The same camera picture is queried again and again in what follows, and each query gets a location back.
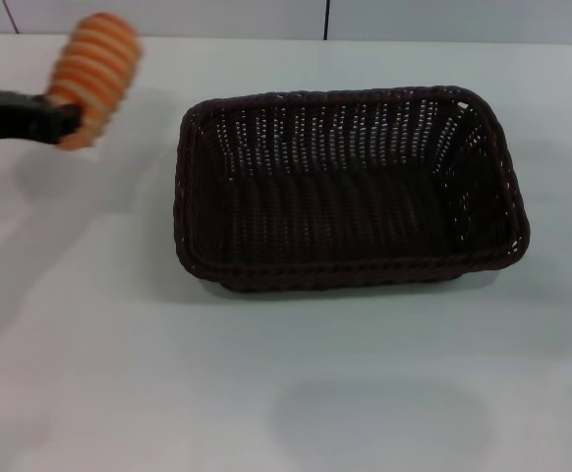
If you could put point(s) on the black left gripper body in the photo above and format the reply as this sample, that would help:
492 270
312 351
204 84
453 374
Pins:
1 115

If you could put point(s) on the orange striped spiral bread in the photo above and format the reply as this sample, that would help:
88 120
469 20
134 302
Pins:
97 74

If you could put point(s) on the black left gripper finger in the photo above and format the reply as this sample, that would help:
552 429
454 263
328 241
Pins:
60 123

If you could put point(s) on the dark brown woven basket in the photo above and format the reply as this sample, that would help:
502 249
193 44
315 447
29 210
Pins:
345 211

